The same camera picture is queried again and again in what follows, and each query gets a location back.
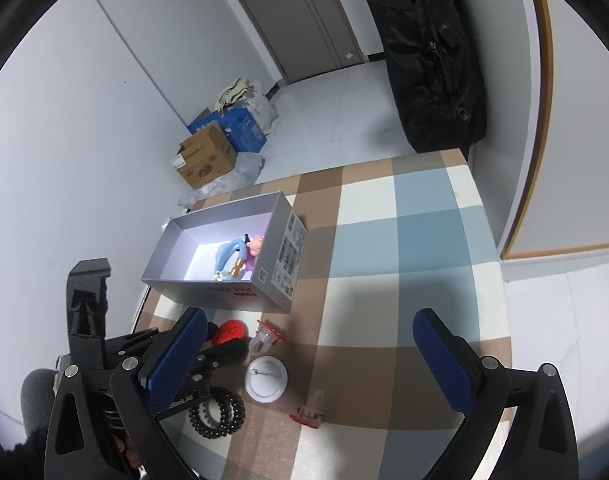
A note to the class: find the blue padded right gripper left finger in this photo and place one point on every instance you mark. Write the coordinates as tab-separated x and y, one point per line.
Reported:
150	390

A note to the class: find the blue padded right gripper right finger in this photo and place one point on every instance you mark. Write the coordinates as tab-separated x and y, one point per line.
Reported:
476	392

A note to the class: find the red China flag badge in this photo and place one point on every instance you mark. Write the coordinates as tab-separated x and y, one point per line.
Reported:
229	330

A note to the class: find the grey sleeve forearm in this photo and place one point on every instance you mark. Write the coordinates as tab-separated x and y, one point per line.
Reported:
36	399

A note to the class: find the plaid checkered table cloth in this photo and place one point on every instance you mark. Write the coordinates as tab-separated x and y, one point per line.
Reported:
384	240

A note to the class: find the grey cardboard box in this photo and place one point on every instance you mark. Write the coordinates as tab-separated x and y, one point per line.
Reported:
241	255

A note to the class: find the brown cardboard box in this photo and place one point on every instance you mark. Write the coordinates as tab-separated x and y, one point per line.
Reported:
204	156

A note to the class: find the grey plastic parcel bag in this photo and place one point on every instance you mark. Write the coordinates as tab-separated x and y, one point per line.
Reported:
245	173

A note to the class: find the blue cardboard box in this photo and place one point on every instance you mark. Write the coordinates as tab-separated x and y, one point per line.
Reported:
238	125

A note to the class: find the beige tote bag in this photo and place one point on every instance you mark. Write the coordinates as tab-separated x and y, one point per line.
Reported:
246	93

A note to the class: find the black large bag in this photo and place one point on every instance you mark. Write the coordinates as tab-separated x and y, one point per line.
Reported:
434	72

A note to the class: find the grey door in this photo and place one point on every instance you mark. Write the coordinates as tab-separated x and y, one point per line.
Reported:
306	38

